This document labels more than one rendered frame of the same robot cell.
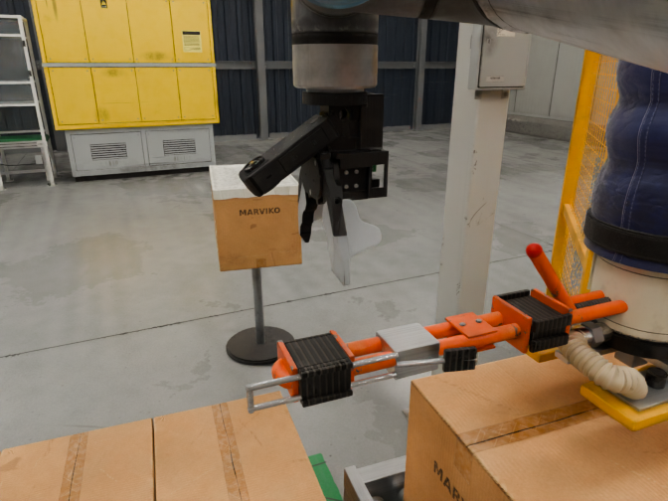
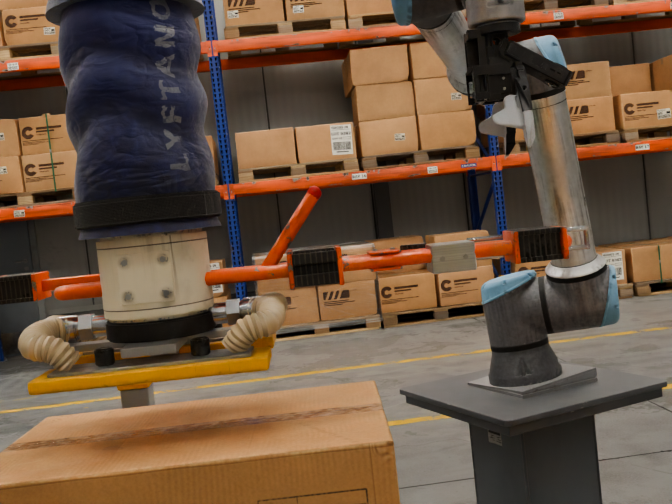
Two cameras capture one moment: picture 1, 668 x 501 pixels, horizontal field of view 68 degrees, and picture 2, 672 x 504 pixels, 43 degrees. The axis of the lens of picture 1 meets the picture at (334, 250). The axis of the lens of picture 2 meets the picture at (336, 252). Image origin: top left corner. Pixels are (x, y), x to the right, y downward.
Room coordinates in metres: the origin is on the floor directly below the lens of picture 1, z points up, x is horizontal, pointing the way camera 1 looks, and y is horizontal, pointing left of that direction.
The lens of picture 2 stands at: (1.93, 0.17, 1.27)
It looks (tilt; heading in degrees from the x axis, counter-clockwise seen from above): 3 degrees down; 199
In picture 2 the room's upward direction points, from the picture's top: 6 degrees counter-clockwise
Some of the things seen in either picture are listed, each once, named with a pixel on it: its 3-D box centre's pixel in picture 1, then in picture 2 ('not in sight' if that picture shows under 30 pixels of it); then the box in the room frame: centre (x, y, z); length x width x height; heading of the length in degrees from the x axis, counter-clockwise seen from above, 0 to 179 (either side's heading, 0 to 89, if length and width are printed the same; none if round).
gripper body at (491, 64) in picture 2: (341, 146); (496, 66); (0.57, -0.01, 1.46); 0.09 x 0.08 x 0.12; 110
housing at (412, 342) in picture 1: (407, 350); (450, 256); (0.61, -0.10, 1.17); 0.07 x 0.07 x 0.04; 21
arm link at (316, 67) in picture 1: (334, 70); (495, 12); (0.57, 0.00, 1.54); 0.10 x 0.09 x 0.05; 20
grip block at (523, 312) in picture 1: (529, 319); (315, 266); (0.69, -0.30, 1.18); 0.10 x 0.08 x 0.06; 21
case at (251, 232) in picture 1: (252, 212); not in sight; (2.54, 0.43, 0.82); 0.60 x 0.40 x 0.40; 15
